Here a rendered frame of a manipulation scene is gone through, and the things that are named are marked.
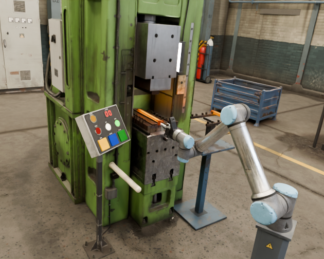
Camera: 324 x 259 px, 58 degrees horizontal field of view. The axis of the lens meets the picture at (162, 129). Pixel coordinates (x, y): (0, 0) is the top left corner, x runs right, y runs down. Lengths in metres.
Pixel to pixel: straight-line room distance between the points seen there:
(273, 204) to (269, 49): 9.13
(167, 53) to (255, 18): 8.90
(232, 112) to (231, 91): 4.44
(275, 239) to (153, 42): 1.58
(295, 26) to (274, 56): 1.08
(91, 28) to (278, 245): 2.10
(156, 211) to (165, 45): 1.48
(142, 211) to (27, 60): 5.41
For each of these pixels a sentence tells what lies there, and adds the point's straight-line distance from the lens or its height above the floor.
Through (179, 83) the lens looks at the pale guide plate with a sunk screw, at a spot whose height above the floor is 1.28.
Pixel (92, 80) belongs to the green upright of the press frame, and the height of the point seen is 1.27.
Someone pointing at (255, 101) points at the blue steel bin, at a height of 0.47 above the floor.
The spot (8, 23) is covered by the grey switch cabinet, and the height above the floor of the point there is 1.49.
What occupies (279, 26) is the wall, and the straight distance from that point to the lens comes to 10.59.
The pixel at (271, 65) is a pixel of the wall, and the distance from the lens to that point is 10.65.
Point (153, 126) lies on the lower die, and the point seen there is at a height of 0.97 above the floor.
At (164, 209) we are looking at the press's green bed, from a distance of 2.85.
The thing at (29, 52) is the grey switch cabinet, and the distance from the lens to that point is 7.41.
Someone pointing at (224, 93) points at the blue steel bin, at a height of 0.45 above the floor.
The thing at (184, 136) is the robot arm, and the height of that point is 1.00.
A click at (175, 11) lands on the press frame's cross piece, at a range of 2.52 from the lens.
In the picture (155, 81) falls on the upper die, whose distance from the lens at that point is 2.31.
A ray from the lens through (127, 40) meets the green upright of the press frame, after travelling 2.30.
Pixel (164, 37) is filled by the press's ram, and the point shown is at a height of 1.67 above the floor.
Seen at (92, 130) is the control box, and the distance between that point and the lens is 1.91.
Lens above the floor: 1.79
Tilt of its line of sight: 20 degrees down
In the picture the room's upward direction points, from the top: 5 degrees clockwise
